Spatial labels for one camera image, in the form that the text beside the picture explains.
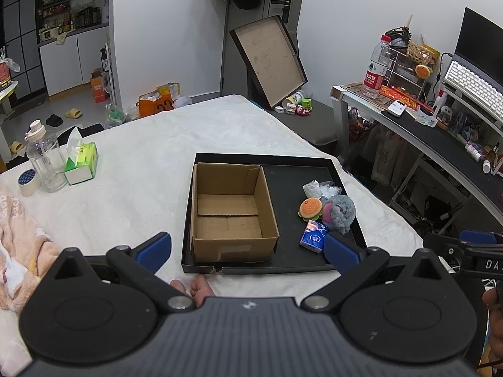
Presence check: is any blue tissue pack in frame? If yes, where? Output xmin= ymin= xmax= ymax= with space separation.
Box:
xmin=299 ymin=221 xmax=327 ymax=254

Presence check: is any white keyboard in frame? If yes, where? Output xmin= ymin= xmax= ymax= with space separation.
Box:
xmin=444 ymin=60 xmax=502 ymax=122

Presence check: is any orange cardboard box on floor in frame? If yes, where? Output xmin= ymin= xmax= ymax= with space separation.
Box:
xmin=90 ymin=68 xmax=107 ymax=103

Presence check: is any black shallow tray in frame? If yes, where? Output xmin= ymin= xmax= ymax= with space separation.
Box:
xmin=182 ymin=153 xmax=366 ymax=275

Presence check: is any green tissue box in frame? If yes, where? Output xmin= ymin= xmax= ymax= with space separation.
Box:
xmin=64 ymin=127 xmax=99 ymax=186

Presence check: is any orange shopping bag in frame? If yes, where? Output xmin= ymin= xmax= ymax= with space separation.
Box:
xmin=136 ymin=83 xmax=181 ymax=118

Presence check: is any brown cardboard box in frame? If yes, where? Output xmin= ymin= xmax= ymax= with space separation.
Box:
xmin=189 ymin=162 xmax=280 ymax=263

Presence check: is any black lid with brown inside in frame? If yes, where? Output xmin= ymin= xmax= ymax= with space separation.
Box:
xmin=229 ymin=15 xmax=308 ymax=108

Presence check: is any toys pile on bench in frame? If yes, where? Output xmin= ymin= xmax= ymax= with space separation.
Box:
xmin=274 ymin=90 xmax=313 ymax=117

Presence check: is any white tape roll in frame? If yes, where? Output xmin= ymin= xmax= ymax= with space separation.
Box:
xmin=18 ymin=168 xmax=41 ymax=197

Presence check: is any person right hand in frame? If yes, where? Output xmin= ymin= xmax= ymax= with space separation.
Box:
xmin=483 ymin=288 xmax=503 ymax=362

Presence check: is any clear water jar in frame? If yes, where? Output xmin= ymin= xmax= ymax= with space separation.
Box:
xmin=25 ymin=120 xmax=67 ymax=192

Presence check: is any plastic water bottle red label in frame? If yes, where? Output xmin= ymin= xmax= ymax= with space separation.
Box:
xmin=362 ymin=34 xmax=392 ymax=100

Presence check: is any clear plastic filling bag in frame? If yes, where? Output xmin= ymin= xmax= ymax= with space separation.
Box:
xmin=319 ymin=181 xmax=343 ymax=199

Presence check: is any white wad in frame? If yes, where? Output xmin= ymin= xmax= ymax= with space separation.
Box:
xmin=303 ymin=180 xmax=322 ymax=199

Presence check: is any black monitor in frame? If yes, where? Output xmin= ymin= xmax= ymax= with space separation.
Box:
xmin=454 ymin=7 xmax=503 ymax=84

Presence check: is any grey plush mouse toy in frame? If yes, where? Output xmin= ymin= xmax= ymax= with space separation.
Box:
xmin=321 ymin=194 xmax=357 ymax=235

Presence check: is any grey desk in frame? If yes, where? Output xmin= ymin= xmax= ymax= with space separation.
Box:
xmin=330 ymin=86 xmax=502 ymax=222

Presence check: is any white cabinet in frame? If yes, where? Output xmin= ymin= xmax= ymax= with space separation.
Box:
xmin=38 ymin=25 xmax=109 ymax=96

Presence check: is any clear acrylic organizer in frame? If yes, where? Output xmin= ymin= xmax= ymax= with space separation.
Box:
xmin=384 ymin=48 xmax=433 ymax=102

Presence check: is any yellow slipper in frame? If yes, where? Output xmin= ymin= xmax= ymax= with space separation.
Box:
xmin=65 ymin=108 xmax=83 ymax=120

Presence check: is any pink blanket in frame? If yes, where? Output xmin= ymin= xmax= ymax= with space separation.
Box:
xmin=1 ymin=192 xmax=61 ymax=313

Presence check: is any burger plush toy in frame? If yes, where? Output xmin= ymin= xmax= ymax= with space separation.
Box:
xmin=298 ymin=198 xmax=323 ymax=221

